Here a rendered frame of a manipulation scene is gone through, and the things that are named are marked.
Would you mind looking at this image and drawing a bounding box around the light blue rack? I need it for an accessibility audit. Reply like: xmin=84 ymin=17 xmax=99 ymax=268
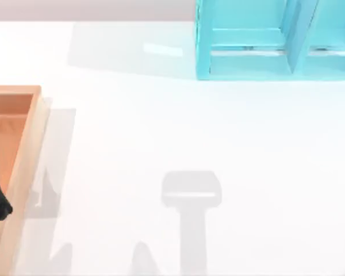
xmin=194 ymin=0 xmax=345 ymax=81

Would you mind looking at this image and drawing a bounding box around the shallow salmon-coloured box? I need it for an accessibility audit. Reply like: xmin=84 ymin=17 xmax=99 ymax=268
xmin=0 ymin=85 xmax=50 ymax=276

